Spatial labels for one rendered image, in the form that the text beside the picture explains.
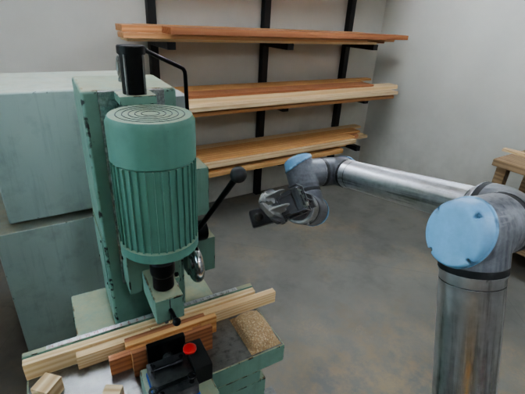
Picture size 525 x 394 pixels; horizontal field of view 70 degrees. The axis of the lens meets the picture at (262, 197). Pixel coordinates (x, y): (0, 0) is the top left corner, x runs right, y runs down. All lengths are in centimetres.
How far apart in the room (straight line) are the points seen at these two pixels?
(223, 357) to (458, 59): 352
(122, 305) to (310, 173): 68
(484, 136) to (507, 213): 320
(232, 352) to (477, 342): 58
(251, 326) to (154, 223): 43
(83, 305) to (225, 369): 59
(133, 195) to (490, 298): 67
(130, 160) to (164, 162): 6
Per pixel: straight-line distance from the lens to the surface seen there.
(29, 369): 109
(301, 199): 92
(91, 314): 137
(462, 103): 402
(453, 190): 92
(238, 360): 104
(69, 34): 304
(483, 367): 82
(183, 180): 77
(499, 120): 388
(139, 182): 76
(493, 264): 74
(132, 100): 89
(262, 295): 116
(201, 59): 333
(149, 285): 100
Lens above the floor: 169
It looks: 26 degrees down
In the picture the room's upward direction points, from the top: 3 degrees clockwise
